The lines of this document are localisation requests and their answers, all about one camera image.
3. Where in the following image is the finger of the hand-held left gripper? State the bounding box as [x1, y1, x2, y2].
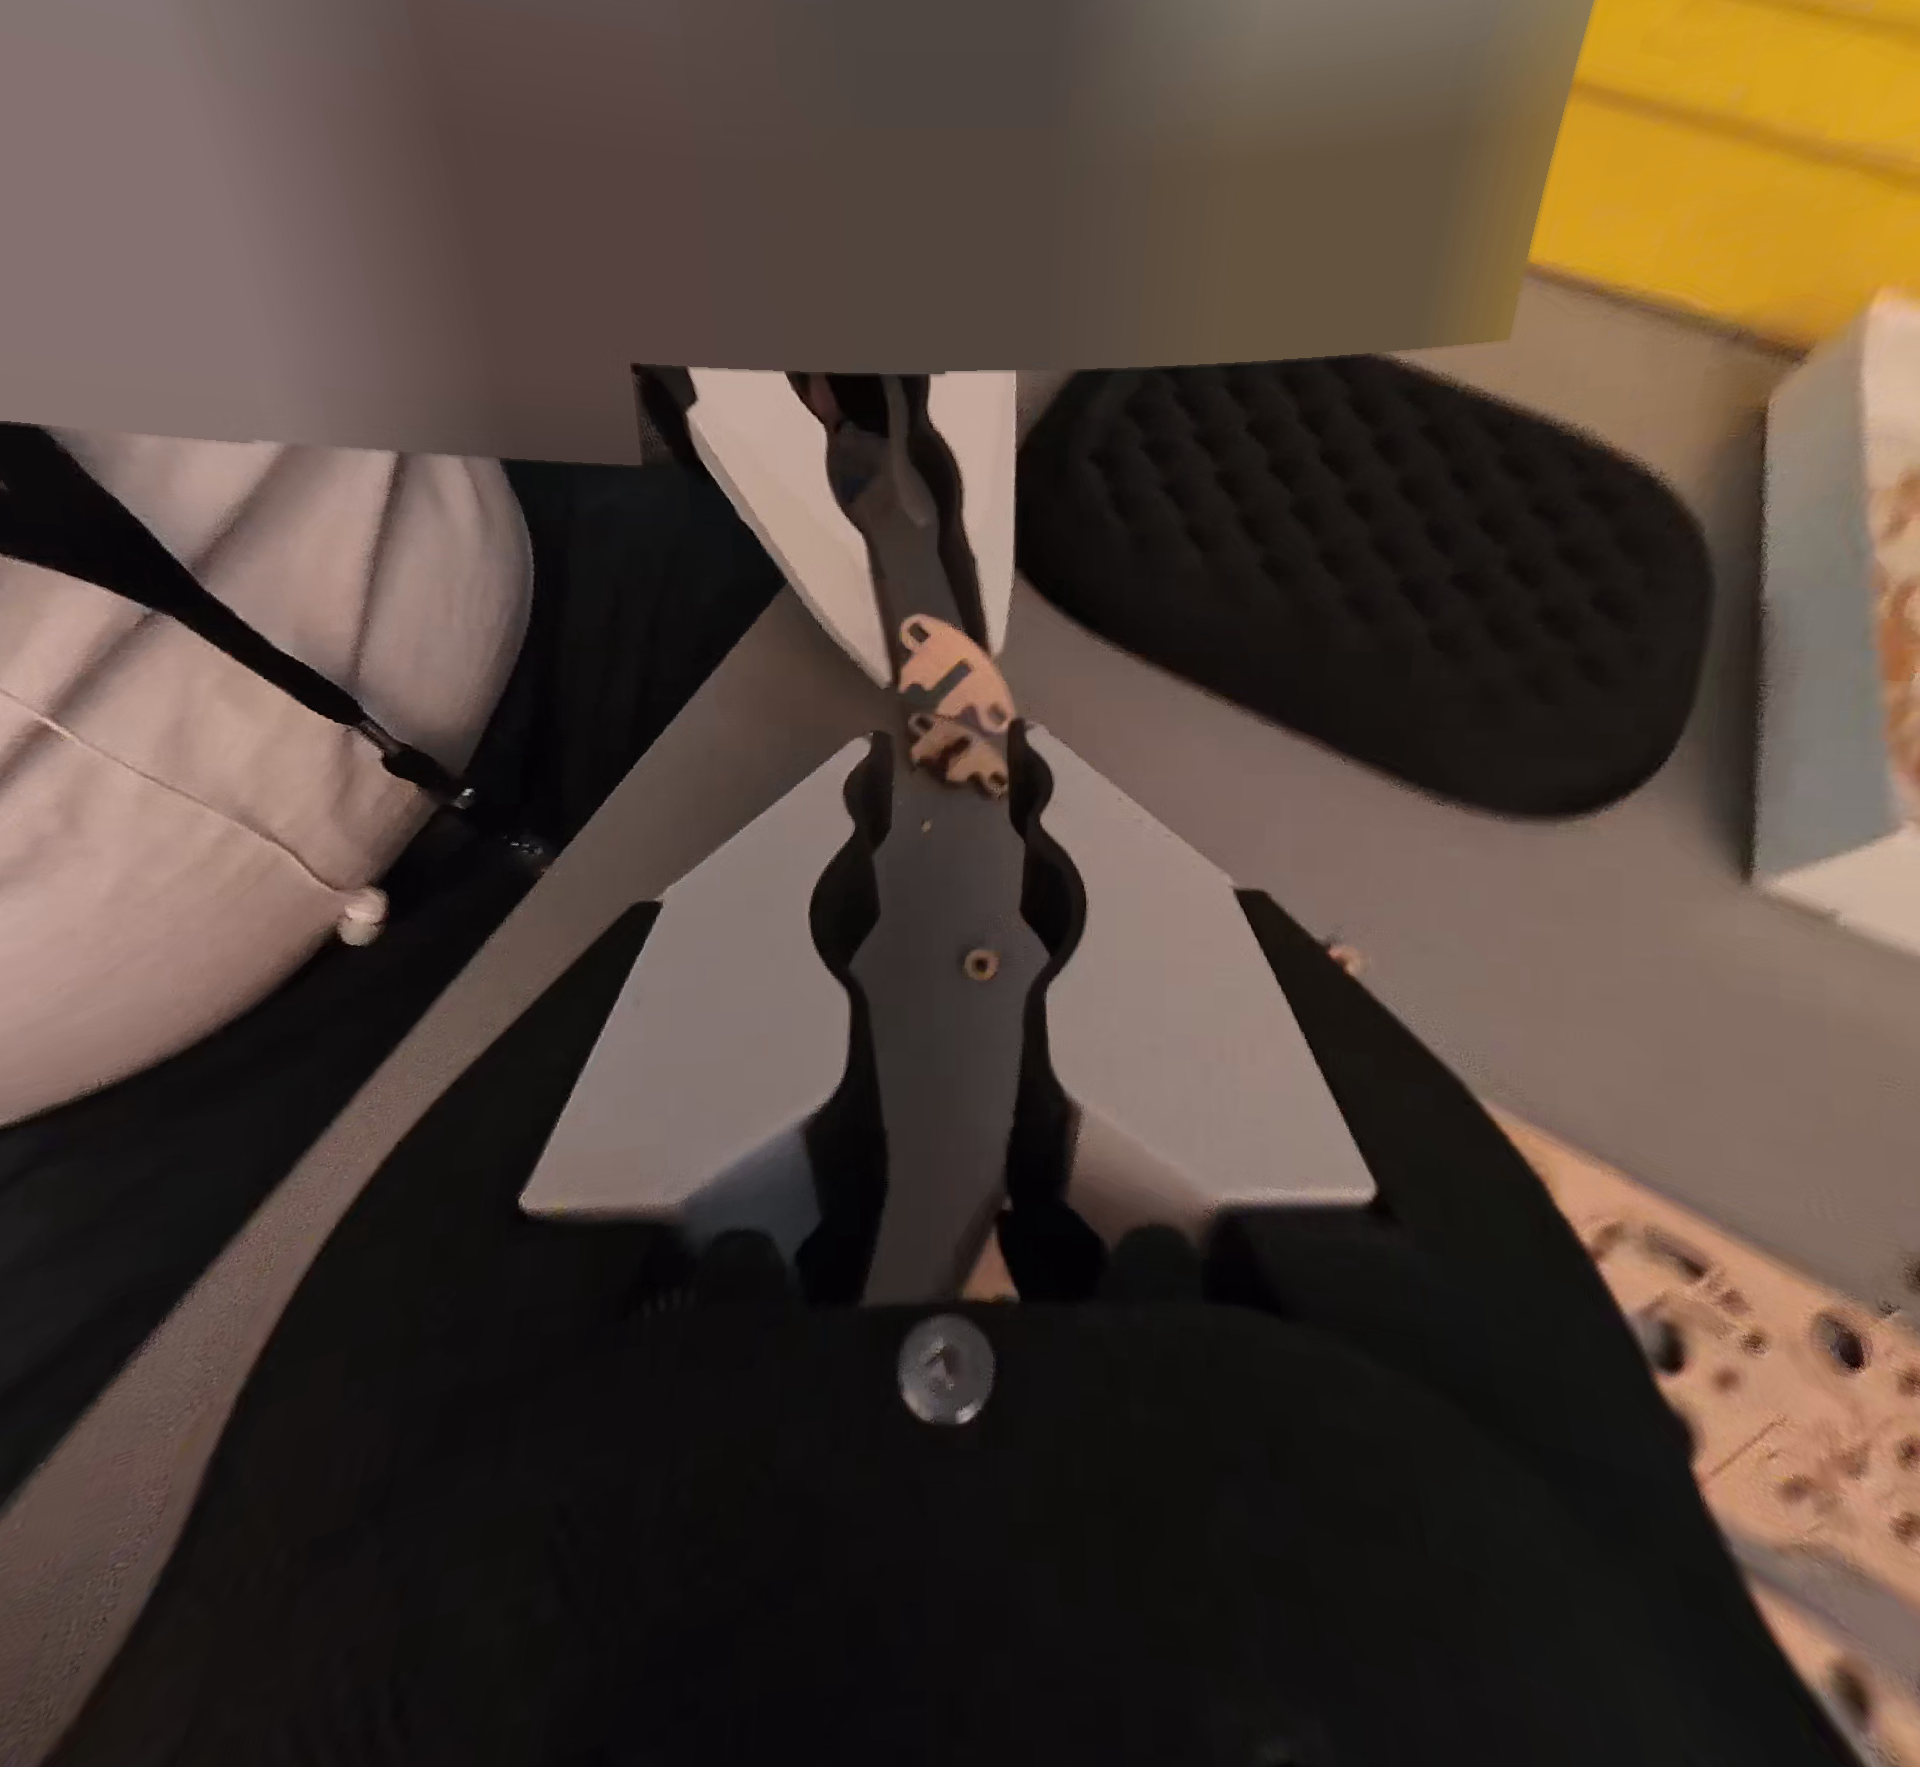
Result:
[883, 369, 1023, 657]
[681, 369, 906, 690]

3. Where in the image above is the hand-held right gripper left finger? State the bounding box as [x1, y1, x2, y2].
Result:
[521, 730, 906, 1268]

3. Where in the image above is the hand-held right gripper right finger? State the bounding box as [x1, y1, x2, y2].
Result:
[1002, 721, 1384, 1242]

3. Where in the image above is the pale wooden model part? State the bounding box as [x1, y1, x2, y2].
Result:
[898, 614, 1018, 737]

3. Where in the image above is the laser-cut wooden parts sheet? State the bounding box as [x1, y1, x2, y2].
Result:
[1477, 1102, 1920, 1767]

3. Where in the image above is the black quilted cushion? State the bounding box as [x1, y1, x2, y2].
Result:
[1018, 356, 1716, 817]

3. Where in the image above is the white cardboard box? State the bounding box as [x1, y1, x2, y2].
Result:
[1743, 286, 1920, 962]

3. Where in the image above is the yellow board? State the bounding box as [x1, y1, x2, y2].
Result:
[1526, 0, 1920, 353]

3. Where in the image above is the black strap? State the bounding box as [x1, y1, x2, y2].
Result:
[0, 424, 481, 813]

